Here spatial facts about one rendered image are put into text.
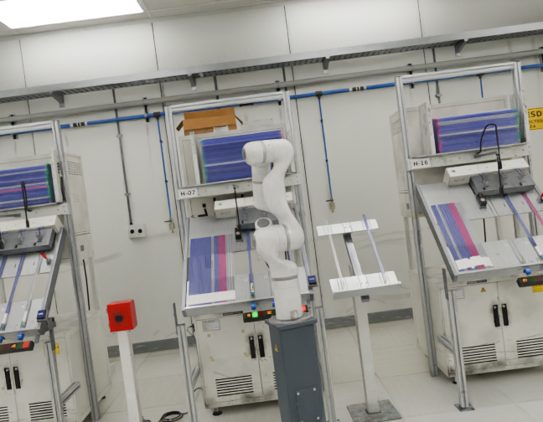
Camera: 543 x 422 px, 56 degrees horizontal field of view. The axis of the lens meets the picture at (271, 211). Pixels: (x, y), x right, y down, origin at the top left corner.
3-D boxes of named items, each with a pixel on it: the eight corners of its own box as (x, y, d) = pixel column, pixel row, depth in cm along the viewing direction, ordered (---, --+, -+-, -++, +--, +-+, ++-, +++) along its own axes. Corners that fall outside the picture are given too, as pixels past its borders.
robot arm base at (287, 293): (318, 318, 223) (312, 276, 223) (277, 327, 217) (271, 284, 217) (301, 311, 241) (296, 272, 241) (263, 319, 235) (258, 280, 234)
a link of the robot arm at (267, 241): (302, 277, 224) (295, 223, 224) (261, 284, 219) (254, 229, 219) (293, 274, 236) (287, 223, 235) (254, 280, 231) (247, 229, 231)
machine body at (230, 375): (323, 403, 303) (310, 301, 302) (206, 419, 303) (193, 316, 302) (314, 367, 368) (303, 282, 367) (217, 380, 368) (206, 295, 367)
